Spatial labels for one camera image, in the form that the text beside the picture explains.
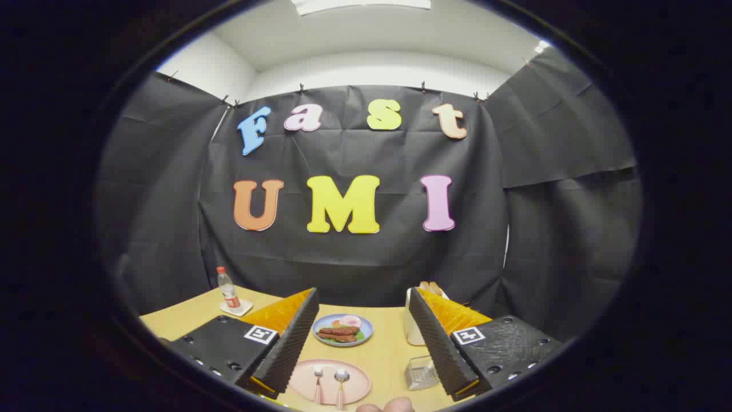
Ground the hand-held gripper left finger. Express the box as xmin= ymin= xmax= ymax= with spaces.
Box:
xmin=166 ymin=288 xmax=320 ymax=400

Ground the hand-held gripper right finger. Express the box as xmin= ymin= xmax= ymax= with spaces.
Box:
xmin=408 ymin=287 xmax=564 ymax=402

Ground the spoon with red checked handle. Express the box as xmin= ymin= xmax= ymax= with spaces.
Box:
xmin=334 ymin=369 xmax=350 ymax=410

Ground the white toaster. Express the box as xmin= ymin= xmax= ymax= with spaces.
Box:
xmin=403 ymin=286 xmax=452 ymax=347

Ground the blue round plate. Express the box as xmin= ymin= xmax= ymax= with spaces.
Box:
xmin=312 ymin=313 xmax=374 ymax=348

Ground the green lettuce leaf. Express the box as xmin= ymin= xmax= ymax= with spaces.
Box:
xmin=320 ymin=329 xmax=365 ymax=344

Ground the pink round plate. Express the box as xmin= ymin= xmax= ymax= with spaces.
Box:
xmin=288 ymin=359 xmax=372 ymax=406

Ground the clear plastic bottle red label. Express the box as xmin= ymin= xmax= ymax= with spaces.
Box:
xmin=216 ymin=266 xmax=242 ymax=311

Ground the black backdrop cloth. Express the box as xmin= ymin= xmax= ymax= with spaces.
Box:
xmin=94 ymin=46 xmax=644 ymax=344

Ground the ceiling light panel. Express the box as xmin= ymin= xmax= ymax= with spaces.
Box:
xmin=291 ymin=0 xmax=432 ymax=16

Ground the metal wire cutlery basket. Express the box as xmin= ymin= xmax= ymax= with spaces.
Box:
xmin=404 ymin=355 xmax=441 ymax=391

